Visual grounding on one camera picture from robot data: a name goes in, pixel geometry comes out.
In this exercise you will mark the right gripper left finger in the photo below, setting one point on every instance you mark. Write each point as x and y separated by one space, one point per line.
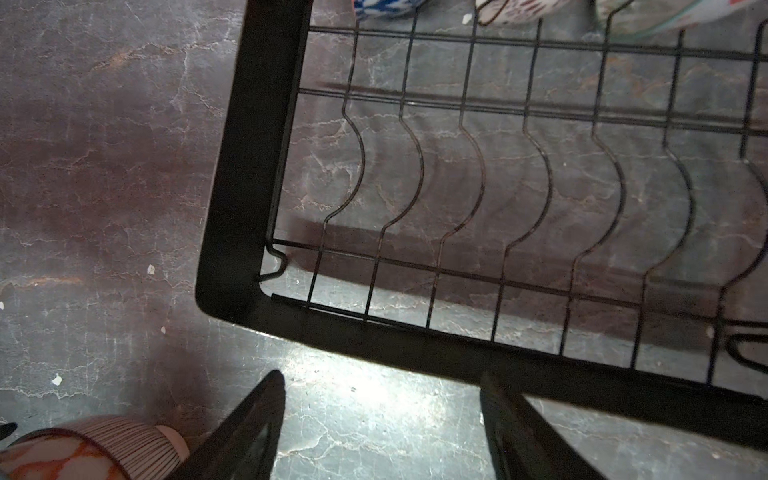
245 445

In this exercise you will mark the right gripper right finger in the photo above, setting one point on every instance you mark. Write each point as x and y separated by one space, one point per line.
522 444

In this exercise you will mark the pink striped bowl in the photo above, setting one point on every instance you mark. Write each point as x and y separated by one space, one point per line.
142 450

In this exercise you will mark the red patterned bowl underneath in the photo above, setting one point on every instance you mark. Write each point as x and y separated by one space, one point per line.
511 12

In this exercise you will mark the green patterned ceramic bowl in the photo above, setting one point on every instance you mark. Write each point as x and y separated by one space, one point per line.
632 20

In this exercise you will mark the orange patterned bowl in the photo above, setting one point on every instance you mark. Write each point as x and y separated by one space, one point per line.
385 9

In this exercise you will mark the blue patterned ceramic bowl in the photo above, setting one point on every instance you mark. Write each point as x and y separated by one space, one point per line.
58 457

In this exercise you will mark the black wire dish rack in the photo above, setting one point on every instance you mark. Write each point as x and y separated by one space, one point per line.
228 285

